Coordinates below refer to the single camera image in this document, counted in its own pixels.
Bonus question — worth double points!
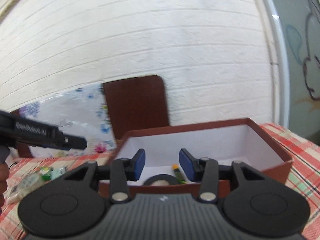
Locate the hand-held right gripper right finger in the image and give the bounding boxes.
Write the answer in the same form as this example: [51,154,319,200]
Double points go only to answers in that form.
[179,149,266,203]

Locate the brown cardboard box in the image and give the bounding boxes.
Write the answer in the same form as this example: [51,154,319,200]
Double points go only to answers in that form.
[99,117,293,198]

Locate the green yellow pen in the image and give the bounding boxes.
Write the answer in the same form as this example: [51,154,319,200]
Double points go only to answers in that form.
[172,164,187,184]

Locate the white pipe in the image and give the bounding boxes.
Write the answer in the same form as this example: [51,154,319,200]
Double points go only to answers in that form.
[252,0,290,128]

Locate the small clear plastic packet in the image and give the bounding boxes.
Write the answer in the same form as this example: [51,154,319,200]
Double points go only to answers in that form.
[3,187,22,203]

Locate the brown box lid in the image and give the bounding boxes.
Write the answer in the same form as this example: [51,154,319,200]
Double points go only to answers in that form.
[103,75,170,140]

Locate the floral plastic bag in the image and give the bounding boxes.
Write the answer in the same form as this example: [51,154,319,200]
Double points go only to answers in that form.
[19,84,118,158]

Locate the black tape roll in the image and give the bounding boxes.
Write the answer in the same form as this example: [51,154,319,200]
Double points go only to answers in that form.
[143,174,178,186]

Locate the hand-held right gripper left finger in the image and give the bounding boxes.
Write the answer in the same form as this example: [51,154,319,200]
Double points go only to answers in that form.
[64,149,146,203]

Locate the patterned green-white bowl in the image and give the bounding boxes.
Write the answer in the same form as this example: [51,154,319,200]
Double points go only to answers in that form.
[19,174,45,196]

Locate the person's left hand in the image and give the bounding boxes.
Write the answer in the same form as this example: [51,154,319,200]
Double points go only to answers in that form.
[0,163,9,214]

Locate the green packet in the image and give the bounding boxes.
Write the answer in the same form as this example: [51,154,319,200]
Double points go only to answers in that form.
[39,167,67,182]

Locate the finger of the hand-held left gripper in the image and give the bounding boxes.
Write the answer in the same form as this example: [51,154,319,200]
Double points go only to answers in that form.
[42,130,88,151]

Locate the plaid tablecloth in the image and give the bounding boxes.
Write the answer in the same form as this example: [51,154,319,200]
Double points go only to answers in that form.
[0,122,320,240]

